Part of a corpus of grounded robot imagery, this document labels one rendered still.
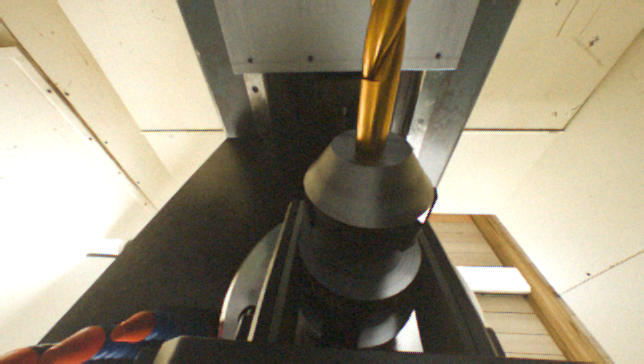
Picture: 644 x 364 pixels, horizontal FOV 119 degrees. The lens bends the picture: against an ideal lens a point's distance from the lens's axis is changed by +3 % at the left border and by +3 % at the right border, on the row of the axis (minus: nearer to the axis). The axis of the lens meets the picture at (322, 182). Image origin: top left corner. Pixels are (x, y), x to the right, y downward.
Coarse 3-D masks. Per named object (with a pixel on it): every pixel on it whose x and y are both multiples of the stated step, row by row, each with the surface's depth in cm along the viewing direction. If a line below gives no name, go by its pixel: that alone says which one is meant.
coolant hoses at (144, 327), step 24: (144, 312) 13; (168, 312) 20; (192, 312) 20; (216, 312) 20; (72, 336) 10; (96, 336) 11; (120, 336) 10; (144, 336) 12; (168, 336) 14; (216, 336) 19; (0, 360) 8; (24, 360) 9; (48, 360) 8; (72, 360) 9; (96, 360) 14; (120, 360) 15
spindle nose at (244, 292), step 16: (272, 240) 15; (256, 256) 14; (240, 272) 13; (256, 272) 13; (240, 288) 12; (256, 288) 12; (224, 304) 12; (240, 304) 12; (256, 304) 12; (224, 320) 11; (224, 336) 10; (304, 336) 10; (400, 336) 10; (416, 336) 10
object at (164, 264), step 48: (240, 144) 52; (288, 144) 52; (192, 192) 38; (240, 192) 37; (288, 192) 37; (144, 240) 30; (192, 240) 29; (240, 240) 29; (96, 288) 24; (144, 288) 24; (192, 288) 24; (48, 336) 20
